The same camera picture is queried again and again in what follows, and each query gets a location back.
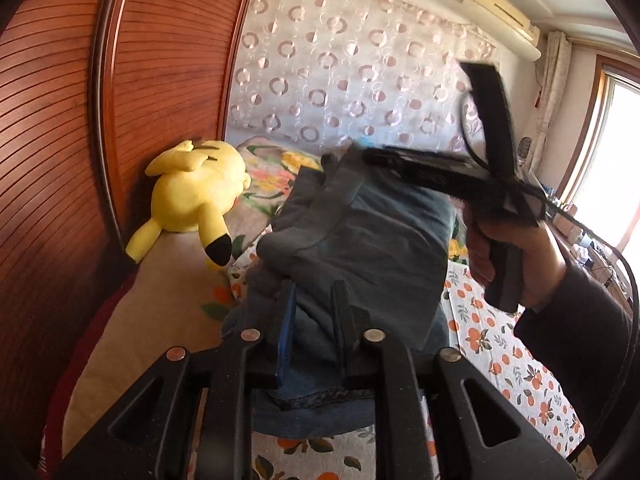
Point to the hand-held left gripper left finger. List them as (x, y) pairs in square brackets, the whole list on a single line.
[(285, 345)]

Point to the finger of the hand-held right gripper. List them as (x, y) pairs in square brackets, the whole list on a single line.
[(400, 160)]

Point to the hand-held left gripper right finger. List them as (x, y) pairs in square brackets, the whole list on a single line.
[(342, 335)]

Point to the person's right forearm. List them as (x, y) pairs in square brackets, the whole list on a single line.
[(590, 340)]

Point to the person's right hand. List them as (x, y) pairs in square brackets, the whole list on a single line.
[(540, 260)]

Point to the small dark fan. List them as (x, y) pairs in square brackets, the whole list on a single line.
[(525, 151)]

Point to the blue denim jeans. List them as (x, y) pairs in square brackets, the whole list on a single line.
[(310, 410)]

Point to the circle-patterned sheer curtain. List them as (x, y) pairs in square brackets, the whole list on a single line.
[(360, 60)]

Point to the beige window curtain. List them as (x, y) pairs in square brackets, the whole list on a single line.
[(552, 100)]

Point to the bed with orange-print sheet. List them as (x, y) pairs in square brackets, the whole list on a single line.
[(165, 310)]

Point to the wooden-framed window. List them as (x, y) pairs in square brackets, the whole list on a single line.
[(610, 160)]

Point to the yellow plush toy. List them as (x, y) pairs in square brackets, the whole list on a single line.
[(195, 195)]

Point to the wall air conditioner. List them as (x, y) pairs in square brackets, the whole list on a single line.
[(500, 15)]

